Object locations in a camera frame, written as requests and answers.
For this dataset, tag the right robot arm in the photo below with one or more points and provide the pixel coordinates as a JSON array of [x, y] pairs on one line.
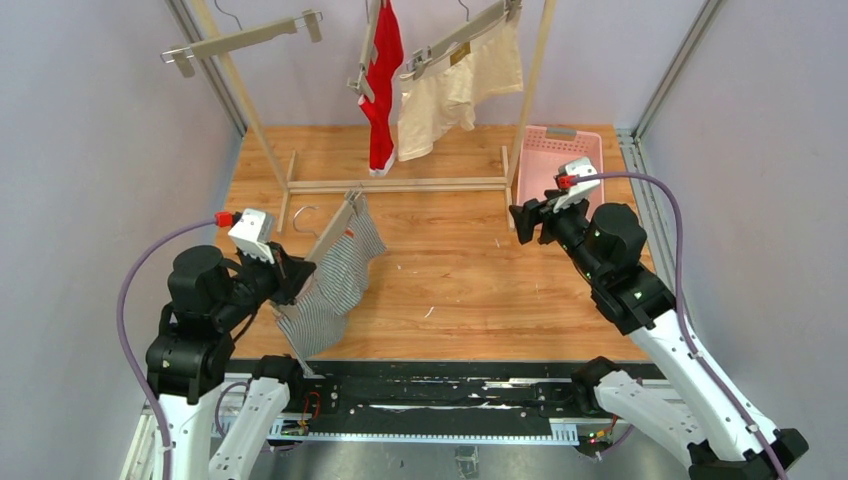
[[720, 434]]

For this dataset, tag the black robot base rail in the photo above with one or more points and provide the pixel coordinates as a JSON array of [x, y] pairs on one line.
[[509, 402]]

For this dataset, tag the beige clip hanger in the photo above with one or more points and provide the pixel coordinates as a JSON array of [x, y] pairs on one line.
[[341, 275], [200, 50]]

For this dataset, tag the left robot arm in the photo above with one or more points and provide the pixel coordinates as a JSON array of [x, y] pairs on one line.
[[187, 362]]

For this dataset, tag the cream underwear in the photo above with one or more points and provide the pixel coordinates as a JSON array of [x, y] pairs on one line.
[[447, 93]]

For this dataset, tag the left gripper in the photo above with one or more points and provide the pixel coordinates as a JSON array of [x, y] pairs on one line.
[[284, 272]]

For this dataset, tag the cream underwear hanger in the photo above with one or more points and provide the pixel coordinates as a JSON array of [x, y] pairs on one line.
[[420, 60]]

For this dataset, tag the wooden clothes rack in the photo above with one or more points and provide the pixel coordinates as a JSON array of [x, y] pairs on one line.
[[509, 156]]

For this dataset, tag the red underwear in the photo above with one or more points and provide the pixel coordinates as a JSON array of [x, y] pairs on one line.
[[379, 76]]

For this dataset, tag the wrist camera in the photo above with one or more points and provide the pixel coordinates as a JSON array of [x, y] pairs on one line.
[[251, 235], [575, 182]]

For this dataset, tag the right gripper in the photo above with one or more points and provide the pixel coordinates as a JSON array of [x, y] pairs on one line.
[[544, 220]]

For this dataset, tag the empty beige clip hanger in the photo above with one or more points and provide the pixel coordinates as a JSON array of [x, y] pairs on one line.
[[200, 50]]

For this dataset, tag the grey striped underwear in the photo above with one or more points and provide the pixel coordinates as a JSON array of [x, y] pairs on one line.
[[318, 317]]

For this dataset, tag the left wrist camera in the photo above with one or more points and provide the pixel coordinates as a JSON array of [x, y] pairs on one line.
[[251, 235]]

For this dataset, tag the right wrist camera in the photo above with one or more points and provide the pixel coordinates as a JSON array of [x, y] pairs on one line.
[[575, 182]]

